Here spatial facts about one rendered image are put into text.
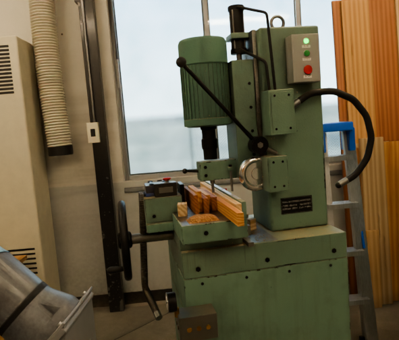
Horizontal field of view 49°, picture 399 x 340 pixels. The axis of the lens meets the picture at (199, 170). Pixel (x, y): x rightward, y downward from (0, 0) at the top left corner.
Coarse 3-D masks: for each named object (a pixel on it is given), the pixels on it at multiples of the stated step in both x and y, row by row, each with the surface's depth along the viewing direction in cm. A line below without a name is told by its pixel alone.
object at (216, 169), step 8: (208, 160) 165; (216, 160) 162; (224, 160) 160; (232, 160) 161; (200, 168) 159; (208, 168) 159; (216, 168) 160; (224, 168) 160; (200, 176) 160; (208, 176) 160; (216, 176) 160; (224, 176) 161; (232, 176) 161
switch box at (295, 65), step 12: (288, 36) 149; (300, 36) 147; (312, 36) 148; (288, 48) 150; (300, 48) 148; (312, 48) 148; (288, 60) 151; (300, 60) 148; (312, 60) 149; (288, 72) 152; (300, 72) 148; (312, 72) 149
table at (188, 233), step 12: (216, 216) 145; (156, 228) 155; (168, 228) 155; (180, 228) 137; (192, 228) 135; (204, 228) 136; (216, 228) 137; (228, 228) 137; (240, 228) 138; (180, 240) 140; (192, 240) 136; (204, 240) 136; (216, 240) 137
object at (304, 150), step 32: (256, 32) 154; (288, 32) 153; (320, 96) 157; (320, 128) 158; (288, 160) 157; (320, 160) 159; (256, 192) 172; (288, 192) 158; (320, 192) 160; (288, 224) 159; (320, 224) 161
